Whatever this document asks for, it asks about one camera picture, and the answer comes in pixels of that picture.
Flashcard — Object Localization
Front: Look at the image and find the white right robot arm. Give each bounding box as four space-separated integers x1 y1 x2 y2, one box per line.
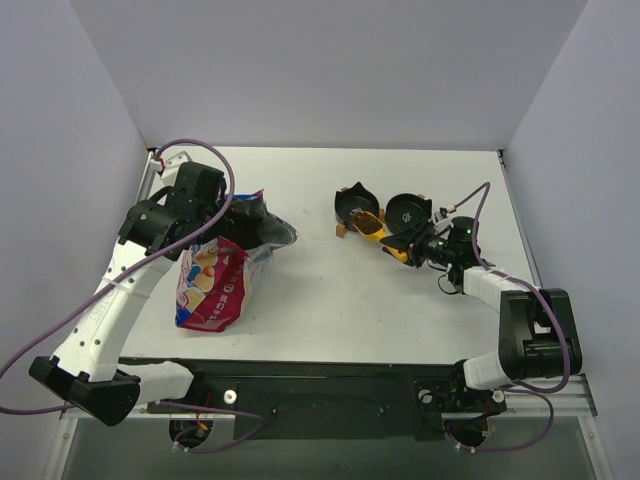
381 216 582 409

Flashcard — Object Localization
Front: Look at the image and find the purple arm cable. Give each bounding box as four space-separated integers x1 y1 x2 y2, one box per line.
0 138 266 455
444 181 572 455

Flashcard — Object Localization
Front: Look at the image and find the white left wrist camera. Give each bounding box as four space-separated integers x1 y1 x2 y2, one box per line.
150 151 193 185

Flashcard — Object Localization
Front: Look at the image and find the yellow plastic scoop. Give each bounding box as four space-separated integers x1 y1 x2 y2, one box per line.
352 211 408 264

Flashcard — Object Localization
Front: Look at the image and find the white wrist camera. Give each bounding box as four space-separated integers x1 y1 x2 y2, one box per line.
150 151 193 185
433 207 457 233

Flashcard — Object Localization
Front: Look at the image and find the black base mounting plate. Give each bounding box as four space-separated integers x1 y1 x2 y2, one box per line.
146 359 506 445

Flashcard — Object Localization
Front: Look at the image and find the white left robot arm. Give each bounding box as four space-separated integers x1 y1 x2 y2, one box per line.
29 162 235 426

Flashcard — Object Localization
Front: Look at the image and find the black fish cat bowl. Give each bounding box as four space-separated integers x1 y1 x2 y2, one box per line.
334 182 380 232

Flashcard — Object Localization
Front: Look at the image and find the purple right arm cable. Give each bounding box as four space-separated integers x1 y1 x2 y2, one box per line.
444 181 572 455

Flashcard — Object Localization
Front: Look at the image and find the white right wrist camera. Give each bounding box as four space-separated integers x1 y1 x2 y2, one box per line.
433 207 457 233

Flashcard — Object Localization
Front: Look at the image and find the wooden bowl stand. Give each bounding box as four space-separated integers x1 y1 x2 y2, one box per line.
335 202 433 238

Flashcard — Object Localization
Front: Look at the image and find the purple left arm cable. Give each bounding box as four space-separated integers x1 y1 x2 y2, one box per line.
0 138 266 455

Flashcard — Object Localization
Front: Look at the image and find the black paw cat bowl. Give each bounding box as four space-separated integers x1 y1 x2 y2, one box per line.
384 193 432 234

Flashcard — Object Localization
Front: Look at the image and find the pet food bag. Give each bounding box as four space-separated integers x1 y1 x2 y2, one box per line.
175 190 298 333

